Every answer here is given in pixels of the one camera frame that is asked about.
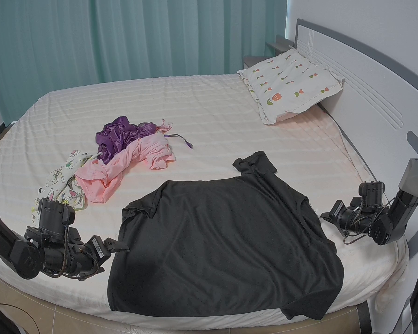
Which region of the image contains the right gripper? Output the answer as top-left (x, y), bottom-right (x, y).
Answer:
top-left (329, 200), bottom-right (370, 236)

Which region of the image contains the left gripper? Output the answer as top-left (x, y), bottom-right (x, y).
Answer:
top-left (59, 234), bottom-right (114, 280)

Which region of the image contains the black T-shirt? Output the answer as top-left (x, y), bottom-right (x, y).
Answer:
top-left (107, 152), bottom-right (345, 321)

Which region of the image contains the bed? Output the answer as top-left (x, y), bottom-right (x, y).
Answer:
top-left (0, 19), bottom-right (418, 334)

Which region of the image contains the pink garment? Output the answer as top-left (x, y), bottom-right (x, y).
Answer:
top-left (75, 119), bottom-right (176, 202)

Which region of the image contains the white printed pyjama garment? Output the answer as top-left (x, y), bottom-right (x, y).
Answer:
top-left (29, 149), bottom-right (93, 222)

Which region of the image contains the purple satin garment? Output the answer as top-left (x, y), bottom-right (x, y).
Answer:
top-left (95, 116), bottom-right (194, 164)

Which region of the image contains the white printed pillow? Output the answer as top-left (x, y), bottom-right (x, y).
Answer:
top-left (238, 47), bottom-right (345, 126)

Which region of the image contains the grey bedside table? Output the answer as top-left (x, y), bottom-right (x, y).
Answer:
top-left (243, 35), bottom-right (295, 69)

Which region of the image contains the blue-green curtain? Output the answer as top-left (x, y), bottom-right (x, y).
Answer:
top-left (0, 0), bottom-right (290, 126)

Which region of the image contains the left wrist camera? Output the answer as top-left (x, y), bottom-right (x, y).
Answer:
top-left (61, 206), bottom-right (76, 226)

